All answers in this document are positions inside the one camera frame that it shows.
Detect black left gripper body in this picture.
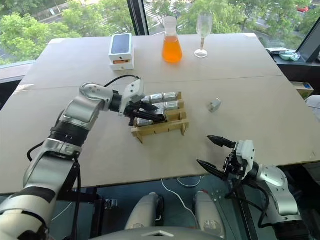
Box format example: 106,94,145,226
123,98,144,127

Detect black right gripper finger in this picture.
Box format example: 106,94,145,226
206,134,237,149
195,158,227,180

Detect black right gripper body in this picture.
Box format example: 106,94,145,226
222,148,246,182

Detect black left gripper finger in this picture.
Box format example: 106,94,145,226
138,97,162,111
133,109,167,124

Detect wooden rack tray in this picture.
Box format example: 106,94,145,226
130,90,190,145

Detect white phone box, orange print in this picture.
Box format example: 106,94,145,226
108,47,135,67
109,60,136,72

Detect silver robot leg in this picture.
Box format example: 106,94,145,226
193,190,226,239
124,191,165,231

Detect white phone box, dark print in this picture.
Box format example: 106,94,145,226
108,33,133,62

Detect glass flask with orange liquid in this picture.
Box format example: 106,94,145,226
161,16,184,64

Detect grey robot torso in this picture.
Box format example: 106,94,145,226
91,225,226,240

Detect clear wine glass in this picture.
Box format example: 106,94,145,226
194,13,213,59

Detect box with blue yellow print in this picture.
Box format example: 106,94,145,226
291,80,315,100

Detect white rounded object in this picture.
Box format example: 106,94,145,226
304,94,320,119

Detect teal plastic object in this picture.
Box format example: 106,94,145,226
279,51,302,62

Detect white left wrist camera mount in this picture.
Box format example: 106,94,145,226
118,77,145,117

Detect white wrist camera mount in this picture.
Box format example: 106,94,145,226
118,77,145,117
234,139,256,173

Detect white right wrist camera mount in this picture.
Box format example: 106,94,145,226
234,139,256,173

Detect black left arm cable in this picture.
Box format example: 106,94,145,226
103,74,141,88

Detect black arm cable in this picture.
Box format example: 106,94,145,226
224,178,272,234
103,74,141,88

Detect white cable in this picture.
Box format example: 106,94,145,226
160,174,202,226

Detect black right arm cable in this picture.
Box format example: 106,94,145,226
224,178,272,234

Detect dark window frame post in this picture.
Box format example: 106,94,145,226
126,0,150,36

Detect black table frame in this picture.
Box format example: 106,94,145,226
56,186,104,240

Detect black slanted window frame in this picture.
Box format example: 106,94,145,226
295,23,320,65

